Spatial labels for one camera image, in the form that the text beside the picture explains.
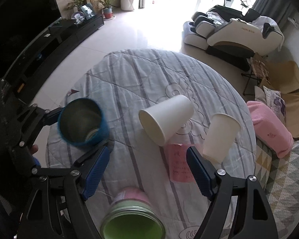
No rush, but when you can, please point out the blue black metal cup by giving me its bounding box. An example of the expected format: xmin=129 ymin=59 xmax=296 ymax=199
xmin=57 ymin=98 xmax=109 ymax=151

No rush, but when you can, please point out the green pink lined jar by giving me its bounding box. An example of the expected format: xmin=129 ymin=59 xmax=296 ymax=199
xmin=100 ymin=187 xmax=166 ymax=239

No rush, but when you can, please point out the white paper cup leaning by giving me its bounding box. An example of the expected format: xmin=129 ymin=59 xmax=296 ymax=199
xmin=203 ymin=113 xmax=241 ymax=164

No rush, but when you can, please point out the white paper cup lying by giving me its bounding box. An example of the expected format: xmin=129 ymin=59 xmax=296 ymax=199
xmin=139 ymin=94 xmax=194 ymax=146

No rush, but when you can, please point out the black TV cabinet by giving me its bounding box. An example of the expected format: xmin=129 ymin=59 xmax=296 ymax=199
xmin=0 ymin=13 xmax=105 ymax=105

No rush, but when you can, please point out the patterned triangle rug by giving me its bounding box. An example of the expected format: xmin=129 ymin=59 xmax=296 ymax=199
xmin=254 ymin=138 xmax=299 ymax=238

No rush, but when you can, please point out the striped grey quilt cover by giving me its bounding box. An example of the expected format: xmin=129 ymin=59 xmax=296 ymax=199
xmin=61 ymin=49 xmax=257 ymax=238

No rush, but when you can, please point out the pink sticky note paper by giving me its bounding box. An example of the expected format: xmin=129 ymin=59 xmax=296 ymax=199
xmin=164 ymin=144 xmax=194 ymax=183

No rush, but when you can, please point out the pink folded towel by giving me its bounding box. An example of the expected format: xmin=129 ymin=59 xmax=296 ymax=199
xmin=246 ymin=101 xmax=294 ymax=159

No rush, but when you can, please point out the black television screen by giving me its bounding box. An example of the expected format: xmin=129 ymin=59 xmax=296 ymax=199
xmin=0 ymin=0 xmax=61 ymax=78

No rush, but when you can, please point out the purple floral pillow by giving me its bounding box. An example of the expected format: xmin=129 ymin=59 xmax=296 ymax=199
xmin=254 ymin=86 xmax=286 ymax=125

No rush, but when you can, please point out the tan floor cushion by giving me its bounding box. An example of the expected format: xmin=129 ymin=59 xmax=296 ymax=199
xmin=259 ymin=61 xmax=299 ymax=94
xmin=282 ymin=92 xmax=299 ymax=139

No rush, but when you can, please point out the green leafy plant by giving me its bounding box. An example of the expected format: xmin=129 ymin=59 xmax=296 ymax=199
xmin=64 ymin=0 xmax=86 ymax=11

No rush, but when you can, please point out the framed photo on cabinet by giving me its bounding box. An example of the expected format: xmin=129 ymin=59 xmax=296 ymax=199
xmin=80 ymin=3 xmax=96 ymax=20

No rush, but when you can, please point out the potted plant red pot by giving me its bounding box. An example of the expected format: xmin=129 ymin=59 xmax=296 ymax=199
xmin=97 ymin=0 xmax=114 ymax=20

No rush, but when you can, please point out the folding stool wicker top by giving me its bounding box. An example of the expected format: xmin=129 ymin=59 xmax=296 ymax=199
xmin=241 ymin=53 xmax=269 ymax=96

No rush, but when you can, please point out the white massage chair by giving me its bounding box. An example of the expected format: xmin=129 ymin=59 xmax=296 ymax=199
xmin=183 ymin=5 xmax=285 ymax=58

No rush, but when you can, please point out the grey curtain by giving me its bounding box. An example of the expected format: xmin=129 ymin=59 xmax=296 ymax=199
xmin=252 ymin=0 xmax=295 ymax=29

